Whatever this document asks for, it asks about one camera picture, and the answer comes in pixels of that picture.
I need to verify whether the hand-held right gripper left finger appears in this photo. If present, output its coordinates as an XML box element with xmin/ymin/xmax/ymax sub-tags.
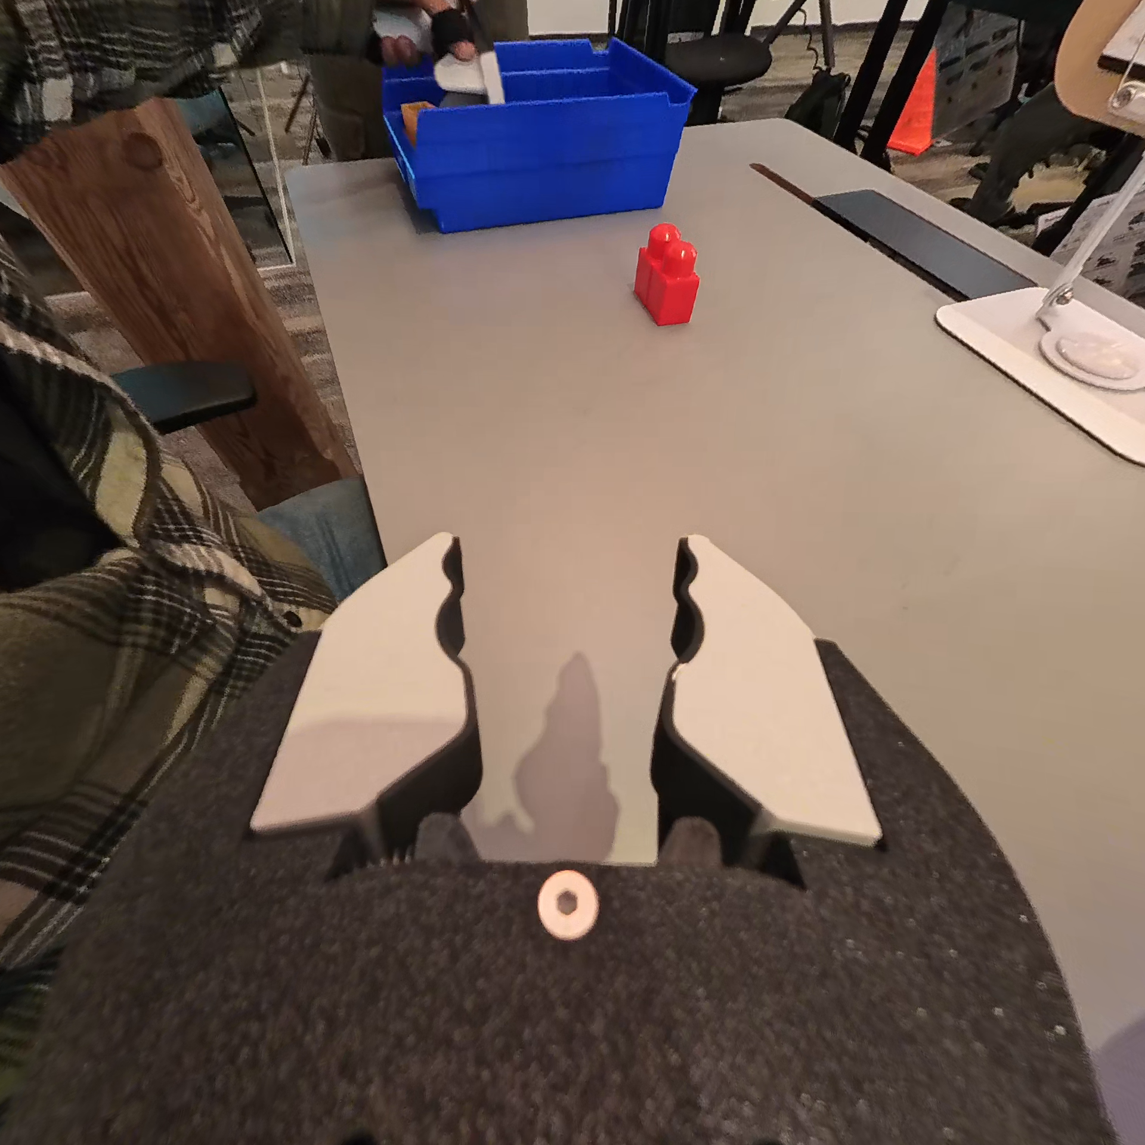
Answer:
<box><xmin>248</xmin><ymin>532</ymin><xmax>489</xmax><ymax>864</ymax></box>

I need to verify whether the orange traffic cone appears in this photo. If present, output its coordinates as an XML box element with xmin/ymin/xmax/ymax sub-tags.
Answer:
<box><xmin>887</xmin><ymin>48</ymin><xmax>938</xmax><ymax>157</ymax></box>

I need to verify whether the white document stand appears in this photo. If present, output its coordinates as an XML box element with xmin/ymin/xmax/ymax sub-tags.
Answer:
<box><xmin>936</xmin><ymin>133</ymin><xmax>1145</xmax><ymax>466</ymax></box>

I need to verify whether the black cable tray cover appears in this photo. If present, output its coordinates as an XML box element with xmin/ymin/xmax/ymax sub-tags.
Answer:
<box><xmin>816</xmin><ymin>189</ymin><xmax>1039</xmax><ymax>303</ymax></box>

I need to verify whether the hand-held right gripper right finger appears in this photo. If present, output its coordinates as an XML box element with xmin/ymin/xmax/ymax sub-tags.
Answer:
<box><xmin>651</xmin><ymin>533</ymin><xmax>885</xmax><ymax>865</ymax></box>

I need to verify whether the dark printed box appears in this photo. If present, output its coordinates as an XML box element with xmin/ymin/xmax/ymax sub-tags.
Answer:
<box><xmin>930</xmin><ymin>8</ymin><xmax>1021</xmax><ymax>136</ymax></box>

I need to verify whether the printed white box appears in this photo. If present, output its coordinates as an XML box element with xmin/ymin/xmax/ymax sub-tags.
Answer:
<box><xmin>1037</xmin><ymin>192</ymin><xmax>1145</xmax><ymax>305</ymax></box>

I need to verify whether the blue plastic bin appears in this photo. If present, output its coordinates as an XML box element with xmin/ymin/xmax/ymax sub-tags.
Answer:
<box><xmin>383</xmin><ymin>37</ymin><xmax>699</xmax><ymax>236</ymax></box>

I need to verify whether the black office stool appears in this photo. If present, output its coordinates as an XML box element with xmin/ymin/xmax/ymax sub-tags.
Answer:
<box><xmin>683</xmin><ymin>33</ymin><xmax>773</xmax><ymax>126</ymax></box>

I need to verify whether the black tripod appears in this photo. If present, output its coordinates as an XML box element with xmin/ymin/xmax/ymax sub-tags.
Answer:
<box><xmin>836</xmin><ymin>0</ymin><xmax>949</xmax><ymax>171</ymax></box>

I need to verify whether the wooden pillar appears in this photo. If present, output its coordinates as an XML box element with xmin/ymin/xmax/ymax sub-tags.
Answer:
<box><xmin>0</xmin><ymin>96</ymin><xmax>359</xmax><ymax>511</ymax></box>

